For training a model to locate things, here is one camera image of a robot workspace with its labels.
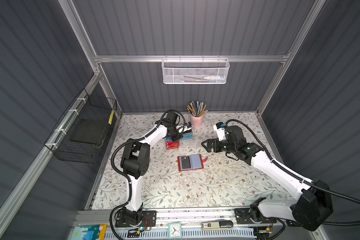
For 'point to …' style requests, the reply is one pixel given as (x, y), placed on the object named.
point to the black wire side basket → (79, 136)
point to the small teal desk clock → (175, 230)
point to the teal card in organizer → (187, 136)
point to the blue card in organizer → (169, 139)
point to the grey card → (185, 162)
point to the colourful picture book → (89, 232)
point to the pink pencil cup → (196, 121)
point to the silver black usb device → (216, 225)
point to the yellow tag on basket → (111, 117)
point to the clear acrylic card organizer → (179, 140)
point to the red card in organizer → (172, 145)
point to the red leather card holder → (196, 161)
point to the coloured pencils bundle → (198, 111)
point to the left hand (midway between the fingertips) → (178, 133)
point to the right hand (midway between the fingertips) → (209, 143)
